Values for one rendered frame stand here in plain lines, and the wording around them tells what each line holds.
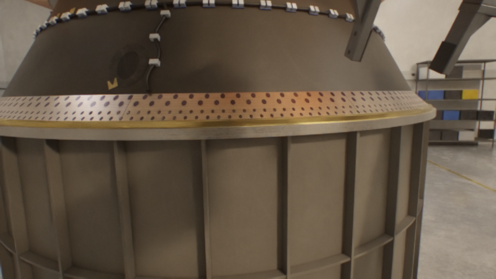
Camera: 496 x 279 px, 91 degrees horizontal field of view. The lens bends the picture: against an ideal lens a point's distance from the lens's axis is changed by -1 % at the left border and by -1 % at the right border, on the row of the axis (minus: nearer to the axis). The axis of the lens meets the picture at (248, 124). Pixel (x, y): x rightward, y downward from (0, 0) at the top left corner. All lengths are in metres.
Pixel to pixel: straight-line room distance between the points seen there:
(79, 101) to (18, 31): 9.05
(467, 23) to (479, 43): 7.42
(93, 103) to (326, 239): 0.69
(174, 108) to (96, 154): 0.22
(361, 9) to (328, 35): 0.49
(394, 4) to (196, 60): 6.65
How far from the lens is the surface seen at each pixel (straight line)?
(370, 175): 0.81
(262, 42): 0.70
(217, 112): 0.56
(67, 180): 0.78
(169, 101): 0.61
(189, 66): 0.65
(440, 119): 6.81
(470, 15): 0.44
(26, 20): 9.58
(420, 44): 7.19
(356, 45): 0.36
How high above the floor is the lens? 1.23
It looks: 7 degrees down
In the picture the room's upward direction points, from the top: 1 degrees counter-clockwise
